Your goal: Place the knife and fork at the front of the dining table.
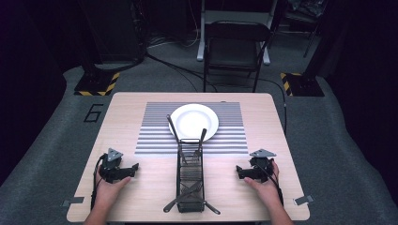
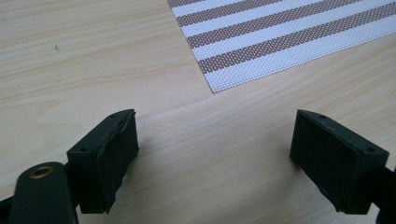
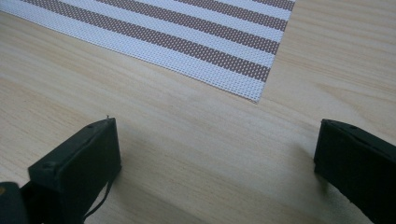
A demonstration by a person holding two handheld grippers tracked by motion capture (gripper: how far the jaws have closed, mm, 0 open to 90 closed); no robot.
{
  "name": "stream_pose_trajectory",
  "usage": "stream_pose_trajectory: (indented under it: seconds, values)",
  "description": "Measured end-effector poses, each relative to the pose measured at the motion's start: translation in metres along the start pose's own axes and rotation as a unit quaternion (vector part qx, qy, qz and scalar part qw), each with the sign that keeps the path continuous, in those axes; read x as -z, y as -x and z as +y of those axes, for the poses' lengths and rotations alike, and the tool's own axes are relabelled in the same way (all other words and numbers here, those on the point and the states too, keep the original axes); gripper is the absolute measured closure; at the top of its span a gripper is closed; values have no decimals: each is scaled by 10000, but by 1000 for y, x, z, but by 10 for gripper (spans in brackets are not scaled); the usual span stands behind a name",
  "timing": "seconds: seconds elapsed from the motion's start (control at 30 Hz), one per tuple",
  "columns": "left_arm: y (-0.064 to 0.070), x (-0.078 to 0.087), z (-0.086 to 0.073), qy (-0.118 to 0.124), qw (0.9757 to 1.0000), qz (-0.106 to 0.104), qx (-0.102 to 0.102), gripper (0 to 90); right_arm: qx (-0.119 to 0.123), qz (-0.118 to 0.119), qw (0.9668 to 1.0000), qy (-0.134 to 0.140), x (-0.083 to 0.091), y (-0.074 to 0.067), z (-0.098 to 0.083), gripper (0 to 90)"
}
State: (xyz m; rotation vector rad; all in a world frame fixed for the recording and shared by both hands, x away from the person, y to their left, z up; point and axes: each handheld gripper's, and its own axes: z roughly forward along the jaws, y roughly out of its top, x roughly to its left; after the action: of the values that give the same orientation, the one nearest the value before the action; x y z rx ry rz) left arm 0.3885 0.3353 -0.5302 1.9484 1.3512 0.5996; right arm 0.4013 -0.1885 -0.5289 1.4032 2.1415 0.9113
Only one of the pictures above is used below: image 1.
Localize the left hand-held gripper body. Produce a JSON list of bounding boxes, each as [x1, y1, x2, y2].
[[99, 147, 127, 184]]

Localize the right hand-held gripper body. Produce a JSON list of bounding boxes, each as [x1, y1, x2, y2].
[[242, 148, 278, 184]]

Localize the black wire cutlery rack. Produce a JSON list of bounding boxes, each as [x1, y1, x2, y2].
[[176, 138, 207, 214]]

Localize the person's left hand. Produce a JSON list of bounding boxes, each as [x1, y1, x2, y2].
[[94, 165, 132, 206]]

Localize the person's right hand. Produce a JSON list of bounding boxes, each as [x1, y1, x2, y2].
[[243, 158, 283, 206]]

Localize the grey striped placemat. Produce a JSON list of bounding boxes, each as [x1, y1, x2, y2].
[[134, 101, 250, 156]]

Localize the grey tape strip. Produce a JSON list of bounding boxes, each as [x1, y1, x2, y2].
[[293, 194, 315, 206], [61, 196, 85, 207]]

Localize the white round plate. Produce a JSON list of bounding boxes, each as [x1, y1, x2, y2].
[[168, 103, 220, 143]]

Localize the hazard-striped stand base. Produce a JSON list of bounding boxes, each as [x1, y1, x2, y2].
[[73, 71, 121, 98], [280, 71, 326, 98]]

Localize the black curtain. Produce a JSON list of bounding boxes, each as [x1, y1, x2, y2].
[[325, 0, 398, 205], [0, 0, 69, 186]]

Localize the black folding chair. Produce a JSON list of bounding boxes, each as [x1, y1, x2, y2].
[[203, 20, 273, 94]]

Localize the dark equipment cabinet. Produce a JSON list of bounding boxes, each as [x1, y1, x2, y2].
[[77, 0, 148, 64]]

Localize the dark metal stand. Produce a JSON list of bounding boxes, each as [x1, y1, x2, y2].
[[278, 0, 328, 59]]

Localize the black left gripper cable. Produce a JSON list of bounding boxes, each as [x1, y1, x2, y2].
[[90, 153, 108, 211]]

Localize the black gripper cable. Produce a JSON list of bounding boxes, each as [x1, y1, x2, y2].
[[90, 153, 108, 211], [255, 162, 284, 207]]

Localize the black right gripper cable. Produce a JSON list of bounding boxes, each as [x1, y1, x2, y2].
[[255, 162, 284, 207]]

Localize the white metal stand frame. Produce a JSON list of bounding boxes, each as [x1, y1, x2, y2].
[[196, 0, 279, 66]]

